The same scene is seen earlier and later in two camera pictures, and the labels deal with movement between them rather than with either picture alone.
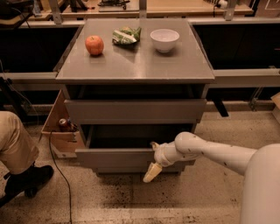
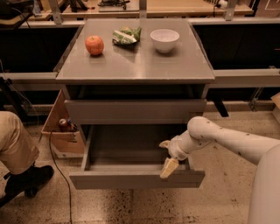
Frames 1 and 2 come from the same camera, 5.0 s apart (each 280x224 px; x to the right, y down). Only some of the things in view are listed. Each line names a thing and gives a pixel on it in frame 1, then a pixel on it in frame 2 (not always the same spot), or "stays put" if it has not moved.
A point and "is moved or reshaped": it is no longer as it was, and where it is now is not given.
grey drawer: x=128 y=145 is moved or reshaped
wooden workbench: x=42 y=10 stays put
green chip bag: x=126 y=35 stays put
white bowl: x=164 y=38 stays put
